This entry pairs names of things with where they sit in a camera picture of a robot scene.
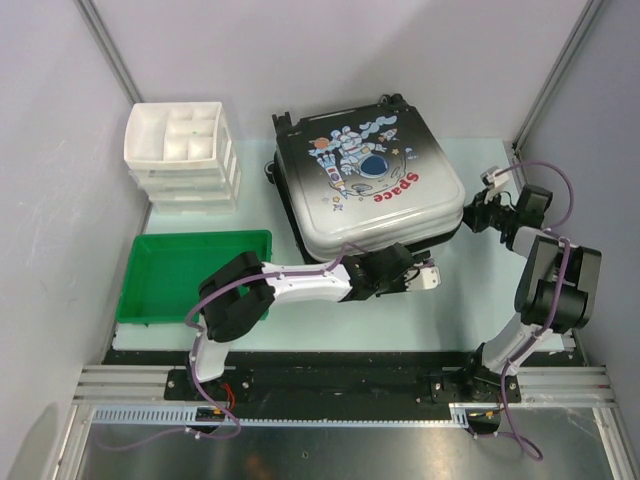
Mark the space astronaut hardshell suitcase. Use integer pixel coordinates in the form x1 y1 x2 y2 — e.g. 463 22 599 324
265 93 466 264

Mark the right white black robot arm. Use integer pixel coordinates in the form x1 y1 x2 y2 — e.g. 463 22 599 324
461 185 602 401

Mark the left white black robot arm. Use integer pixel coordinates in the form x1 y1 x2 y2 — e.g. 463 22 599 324
185 243 441 400

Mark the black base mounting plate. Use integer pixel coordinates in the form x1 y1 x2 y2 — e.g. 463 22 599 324
102 349 524 421

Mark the green plastic tray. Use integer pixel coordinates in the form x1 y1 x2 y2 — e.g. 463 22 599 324
115 230 272 326

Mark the white stacked drawer organizer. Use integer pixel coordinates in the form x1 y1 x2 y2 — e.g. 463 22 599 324
123 102 241 215

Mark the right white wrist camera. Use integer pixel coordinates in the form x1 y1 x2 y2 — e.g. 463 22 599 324
480 166 511 204

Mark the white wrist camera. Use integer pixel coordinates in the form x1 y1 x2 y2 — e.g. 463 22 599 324
409 266 441 291
480 166 511 204

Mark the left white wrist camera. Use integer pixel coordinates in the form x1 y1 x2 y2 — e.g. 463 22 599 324
409 266 441 291

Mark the grey slotted cable duct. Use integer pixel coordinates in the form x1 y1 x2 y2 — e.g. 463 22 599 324
92 405 468 428

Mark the aluminium frame rail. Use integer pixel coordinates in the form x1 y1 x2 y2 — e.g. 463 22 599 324
73 365 617 408

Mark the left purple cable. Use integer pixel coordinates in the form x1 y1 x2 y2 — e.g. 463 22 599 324
93 242 374 451

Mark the purple cable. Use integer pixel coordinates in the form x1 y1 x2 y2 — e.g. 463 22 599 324
93 242 374 451
494 159 576 464

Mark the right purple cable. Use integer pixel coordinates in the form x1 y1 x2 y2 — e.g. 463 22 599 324
494 159 576 464

